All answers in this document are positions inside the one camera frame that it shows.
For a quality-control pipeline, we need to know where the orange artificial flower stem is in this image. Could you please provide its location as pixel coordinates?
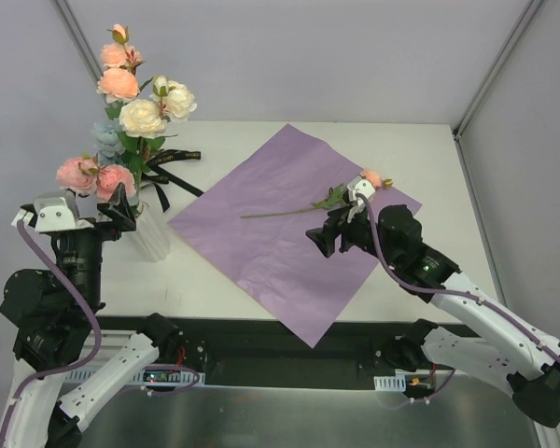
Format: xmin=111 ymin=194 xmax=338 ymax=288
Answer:
xmin=242 ymin=169 xmax=394 ymax=219

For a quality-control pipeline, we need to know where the pink artificial flower stem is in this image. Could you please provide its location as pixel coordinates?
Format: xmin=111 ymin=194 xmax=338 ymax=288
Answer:
xmin=56 ymin=154 xmax=147 ymax=217

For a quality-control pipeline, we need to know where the black ribbon gold lettering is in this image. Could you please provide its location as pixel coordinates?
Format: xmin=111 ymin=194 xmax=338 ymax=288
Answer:
xmin=141 ymin=149 xmax=203 ymax=212

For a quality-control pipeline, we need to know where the blue artificial flower stem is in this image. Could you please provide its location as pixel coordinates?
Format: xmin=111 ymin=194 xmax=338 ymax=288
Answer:
xmin=91 ymin=119 xmax=125 ymax=164

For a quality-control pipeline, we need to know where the purple tissue paper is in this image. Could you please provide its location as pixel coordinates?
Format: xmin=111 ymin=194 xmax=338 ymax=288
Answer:
xmin=166 ymin=123 xmax=424 ymax=349

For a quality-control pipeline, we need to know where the white pink flower stem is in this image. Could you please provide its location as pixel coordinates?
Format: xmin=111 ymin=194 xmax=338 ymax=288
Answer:
xmin=117 ymin=77 xmax=197 ymax=186

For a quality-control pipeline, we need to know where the peach artificial flower stem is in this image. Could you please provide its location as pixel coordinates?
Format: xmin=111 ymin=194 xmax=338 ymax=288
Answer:
xmin=96 ymin=23 xmax=145 ymax=119

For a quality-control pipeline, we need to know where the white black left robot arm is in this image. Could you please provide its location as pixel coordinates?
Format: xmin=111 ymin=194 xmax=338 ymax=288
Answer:
xmin=0 ymin=183 xmax=182 ymax=447

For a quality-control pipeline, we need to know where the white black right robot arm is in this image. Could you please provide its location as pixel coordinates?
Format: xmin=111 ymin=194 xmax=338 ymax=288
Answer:
xmin=306 ymin=204 xmax=560 ymax=427

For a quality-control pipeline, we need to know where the white ribbed vase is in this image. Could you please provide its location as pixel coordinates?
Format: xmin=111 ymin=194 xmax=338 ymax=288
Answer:
xmin=130 ymin=202 xmax=171 ymax=262

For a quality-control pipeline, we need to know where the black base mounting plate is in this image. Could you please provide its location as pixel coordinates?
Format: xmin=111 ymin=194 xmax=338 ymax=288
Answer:
xmin=168 ymin=318 xmax=412 ymax=390

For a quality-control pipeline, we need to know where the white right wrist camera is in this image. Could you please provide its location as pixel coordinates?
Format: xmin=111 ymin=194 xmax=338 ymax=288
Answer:
xmin=346 ymin=175 xmax=376 ymax=223

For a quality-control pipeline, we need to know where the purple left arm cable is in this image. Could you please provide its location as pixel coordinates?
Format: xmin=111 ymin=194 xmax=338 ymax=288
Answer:
xmin=0 ymin=221 xmax=202 ymax=448

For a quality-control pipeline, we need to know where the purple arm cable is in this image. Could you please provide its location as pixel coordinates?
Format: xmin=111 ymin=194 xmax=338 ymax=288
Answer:
xmin=354 ymin=194 xmax=560 ymax=428
xmin=0 ymin=221 xmax=202 ymax=448

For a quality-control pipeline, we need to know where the white right cable duct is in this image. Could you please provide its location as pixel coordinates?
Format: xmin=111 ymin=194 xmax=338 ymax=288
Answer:
xmin=373 ymin=373 xmax=407 ymax=393

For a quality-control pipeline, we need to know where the white cable duct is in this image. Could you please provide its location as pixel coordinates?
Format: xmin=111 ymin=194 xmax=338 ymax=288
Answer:
xmin=64 ymin=367 xmax=205 ymax=387
xmin=373 ymin=373 xmax=407 ymax=393

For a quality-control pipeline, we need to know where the white left cable duct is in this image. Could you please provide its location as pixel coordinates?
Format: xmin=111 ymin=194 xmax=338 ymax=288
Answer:
xmin=64 ymin=367 xmax=205 ymax=387

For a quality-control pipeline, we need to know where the aluminium left corner post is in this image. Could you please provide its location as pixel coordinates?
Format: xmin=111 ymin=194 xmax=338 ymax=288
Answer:
xmin=50 ymin=0 xmax=103 ymax=86

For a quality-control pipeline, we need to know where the aluminium corner post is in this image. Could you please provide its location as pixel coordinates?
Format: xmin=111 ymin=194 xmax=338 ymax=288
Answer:
xmin=452 ymin=0 xmax=547 ymax=139
xmin=50 ymin=0 xmax=103 ymax=86

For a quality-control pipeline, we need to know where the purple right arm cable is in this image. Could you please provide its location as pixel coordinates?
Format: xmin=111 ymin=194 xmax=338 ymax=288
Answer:
xmin=354 ymin=194 xmax=560 ymax=428

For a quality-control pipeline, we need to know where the aluminium right corner post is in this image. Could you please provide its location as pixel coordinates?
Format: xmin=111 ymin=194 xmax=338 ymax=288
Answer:
xmin=452 ymin=0 xmax=547 ymax=139

